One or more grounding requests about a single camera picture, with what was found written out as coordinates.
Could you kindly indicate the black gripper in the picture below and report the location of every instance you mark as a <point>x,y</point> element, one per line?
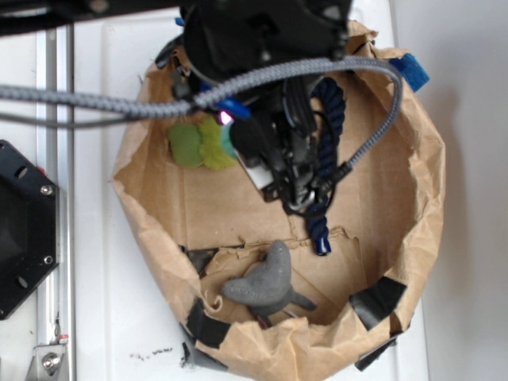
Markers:
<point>274,127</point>

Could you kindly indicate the yellow-green plush toy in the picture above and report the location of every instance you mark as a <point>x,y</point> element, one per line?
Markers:
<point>198,145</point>

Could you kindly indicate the brown paper-lined bin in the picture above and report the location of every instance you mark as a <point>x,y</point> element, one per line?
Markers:
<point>198,228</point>

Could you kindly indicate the blue tape piece right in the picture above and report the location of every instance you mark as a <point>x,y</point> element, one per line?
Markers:
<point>411,70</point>

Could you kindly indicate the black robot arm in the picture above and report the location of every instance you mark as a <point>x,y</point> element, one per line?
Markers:
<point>190,95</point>

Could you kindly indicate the green textured ball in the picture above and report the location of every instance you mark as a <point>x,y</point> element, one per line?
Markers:
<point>226,142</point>

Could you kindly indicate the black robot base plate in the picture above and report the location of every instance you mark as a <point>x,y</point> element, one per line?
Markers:
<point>29,202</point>

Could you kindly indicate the grey plush shark toy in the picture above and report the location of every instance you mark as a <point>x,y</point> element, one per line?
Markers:
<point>267,289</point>

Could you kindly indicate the white plastic tray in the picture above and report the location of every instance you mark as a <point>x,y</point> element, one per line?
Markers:
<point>124,328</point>

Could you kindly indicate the aluminium extrusion rail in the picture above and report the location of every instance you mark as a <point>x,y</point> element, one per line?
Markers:
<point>55,149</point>

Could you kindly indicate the metal corner bracket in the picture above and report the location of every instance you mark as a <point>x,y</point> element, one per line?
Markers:
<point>49,362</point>

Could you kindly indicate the navy blue rope toy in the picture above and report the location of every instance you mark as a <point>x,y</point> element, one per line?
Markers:
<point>331,97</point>

